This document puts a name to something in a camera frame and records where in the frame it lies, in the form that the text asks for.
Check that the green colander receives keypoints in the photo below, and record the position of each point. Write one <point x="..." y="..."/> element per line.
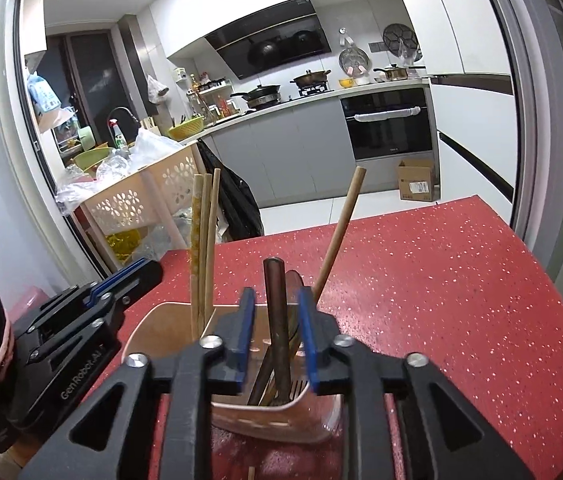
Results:
<point x="186" y="130"/>

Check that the white black-striped cabinet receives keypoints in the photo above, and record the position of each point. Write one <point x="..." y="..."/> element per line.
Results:
<point x="461" y="125"/>

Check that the cardboard box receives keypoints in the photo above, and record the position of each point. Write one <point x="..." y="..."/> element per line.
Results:
<point x="414" y="182"/>

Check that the black built-in oven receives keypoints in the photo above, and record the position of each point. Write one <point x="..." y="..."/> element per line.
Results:
<point x="391" y="135"/>

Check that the lidded wok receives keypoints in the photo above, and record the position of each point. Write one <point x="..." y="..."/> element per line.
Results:
<point x="311" y="79"/>

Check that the yellow bowl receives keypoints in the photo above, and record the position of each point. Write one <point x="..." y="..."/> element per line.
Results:
<point x="345" y="82"/>

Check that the blue white plastic bag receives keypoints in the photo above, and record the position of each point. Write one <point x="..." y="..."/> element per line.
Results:
<point x="41" y="97"/>

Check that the beige plastic utensil holder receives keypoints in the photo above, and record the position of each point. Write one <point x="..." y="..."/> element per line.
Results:
<point x="156" y="330"/>

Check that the green basin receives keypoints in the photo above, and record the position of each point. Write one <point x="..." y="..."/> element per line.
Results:
<point x="89" y="157"/>

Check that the yellow oil bottle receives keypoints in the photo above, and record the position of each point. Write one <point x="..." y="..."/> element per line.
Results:
<point x="124" y="245"/>

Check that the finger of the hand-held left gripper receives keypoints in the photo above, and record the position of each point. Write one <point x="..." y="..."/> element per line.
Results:
<point x="56" y="310"/>
<point x="144" y="275"/>

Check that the clear crumpled plastic bags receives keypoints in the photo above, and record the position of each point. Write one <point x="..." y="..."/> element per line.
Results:
<point x="111" y="170"/>

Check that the round metal strainer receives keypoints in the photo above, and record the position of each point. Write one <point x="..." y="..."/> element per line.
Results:
<point x="354" y="60"/>

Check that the black range hood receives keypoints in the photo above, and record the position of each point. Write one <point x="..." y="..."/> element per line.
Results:
<point x="261" y="30"/>

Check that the grey framed sliding door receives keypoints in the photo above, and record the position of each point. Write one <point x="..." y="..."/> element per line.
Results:
<point x="531" y="110"/>

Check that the pink plastic stool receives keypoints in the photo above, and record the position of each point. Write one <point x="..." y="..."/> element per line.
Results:
<point x="41" y="297"/>

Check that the dark balcony door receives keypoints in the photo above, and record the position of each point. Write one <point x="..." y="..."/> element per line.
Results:
<point x="91" y="70"/>

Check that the black wok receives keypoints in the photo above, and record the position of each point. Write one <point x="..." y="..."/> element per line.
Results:
<point x="261" y="95"/>

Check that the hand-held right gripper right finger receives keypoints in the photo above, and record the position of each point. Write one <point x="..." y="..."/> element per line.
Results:
<point x="309" y="340"/>

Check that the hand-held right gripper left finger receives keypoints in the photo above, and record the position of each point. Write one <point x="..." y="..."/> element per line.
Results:
<point x="246" y="340"/>

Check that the steel pot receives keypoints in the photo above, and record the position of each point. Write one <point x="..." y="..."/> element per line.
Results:
<point x="395" y="74"/>

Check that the hanging white plastic bag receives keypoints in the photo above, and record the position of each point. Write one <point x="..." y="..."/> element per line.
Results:
<point x="155" y="90"/>

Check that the beige plastic storage cart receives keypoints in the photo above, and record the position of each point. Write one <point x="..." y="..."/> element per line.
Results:
<point x="121" y="205"/>

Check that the black curved faucet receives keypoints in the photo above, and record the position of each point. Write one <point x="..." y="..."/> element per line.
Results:
<point x="121" y="109"/>

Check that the black hanging cloth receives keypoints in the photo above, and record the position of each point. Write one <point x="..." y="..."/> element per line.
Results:
<point x="236" y="200"/>

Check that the condiment rack with bottles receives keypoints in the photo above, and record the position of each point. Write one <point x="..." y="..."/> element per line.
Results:
<point x="211" y="102"/>

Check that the white spray bottle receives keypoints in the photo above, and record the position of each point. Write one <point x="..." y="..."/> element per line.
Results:
<point x="119" y="135"/>

